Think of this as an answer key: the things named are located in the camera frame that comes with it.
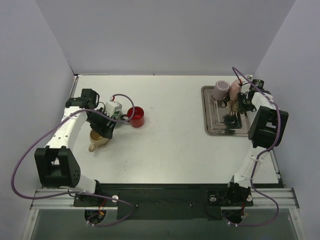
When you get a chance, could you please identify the beige round mug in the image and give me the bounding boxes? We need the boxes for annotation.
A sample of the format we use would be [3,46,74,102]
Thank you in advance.
[88,130,110,153]

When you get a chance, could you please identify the green speckled mug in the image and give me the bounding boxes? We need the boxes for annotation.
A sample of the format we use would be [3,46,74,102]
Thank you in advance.
[111,110,123,129]

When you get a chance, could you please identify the purple mug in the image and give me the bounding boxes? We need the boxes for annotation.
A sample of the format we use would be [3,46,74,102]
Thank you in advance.
[212,80,230,101]

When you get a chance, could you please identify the red mug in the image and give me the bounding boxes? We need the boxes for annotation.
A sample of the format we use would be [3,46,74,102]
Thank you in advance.
[121,106,145,128]

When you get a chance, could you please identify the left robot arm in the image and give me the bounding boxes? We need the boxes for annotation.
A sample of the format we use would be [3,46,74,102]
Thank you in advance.
[34,88,122,206]

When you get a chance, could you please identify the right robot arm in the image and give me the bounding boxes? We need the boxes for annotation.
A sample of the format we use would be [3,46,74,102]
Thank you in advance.
[223,79,289,205]

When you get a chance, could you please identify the pink faceted mug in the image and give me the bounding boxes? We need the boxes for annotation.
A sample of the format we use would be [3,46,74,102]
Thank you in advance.
[228,79,241,101]

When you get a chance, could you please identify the gold cup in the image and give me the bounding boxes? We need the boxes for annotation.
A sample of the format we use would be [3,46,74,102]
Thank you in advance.
[230,100,240,113]

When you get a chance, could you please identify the metal tray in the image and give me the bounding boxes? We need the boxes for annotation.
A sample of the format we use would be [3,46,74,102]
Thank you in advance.
[201,85,250,137]

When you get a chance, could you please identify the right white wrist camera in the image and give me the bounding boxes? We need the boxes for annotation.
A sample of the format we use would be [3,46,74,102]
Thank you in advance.
[240,80,251,94]

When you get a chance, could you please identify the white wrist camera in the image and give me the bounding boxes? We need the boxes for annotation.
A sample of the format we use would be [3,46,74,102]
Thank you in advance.
[240,80,251,94]
[104,100,122,118]

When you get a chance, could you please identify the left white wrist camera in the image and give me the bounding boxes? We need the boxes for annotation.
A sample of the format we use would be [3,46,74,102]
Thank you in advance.
[104,100,122,118]

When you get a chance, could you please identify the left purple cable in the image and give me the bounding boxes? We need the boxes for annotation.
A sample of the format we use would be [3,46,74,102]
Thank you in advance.
[11,93,137,228]

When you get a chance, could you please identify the purple cable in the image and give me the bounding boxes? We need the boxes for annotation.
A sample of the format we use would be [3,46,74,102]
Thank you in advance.
[11,93,137,228]
[232,66,281,227]

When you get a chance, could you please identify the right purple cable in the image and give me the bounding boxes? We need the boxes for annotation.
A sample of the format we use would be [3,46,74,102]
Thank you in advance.
[232,66,281,227]

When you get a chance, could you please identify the aluminium rail frame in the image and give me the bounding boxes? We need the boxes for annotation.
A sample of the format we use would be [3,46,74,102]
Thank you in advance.
[29,74,300,211]

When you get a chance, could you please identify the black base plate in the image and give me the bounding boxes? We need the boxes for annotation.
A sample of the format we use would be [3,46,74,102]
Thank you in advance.
[66,183,281,224]

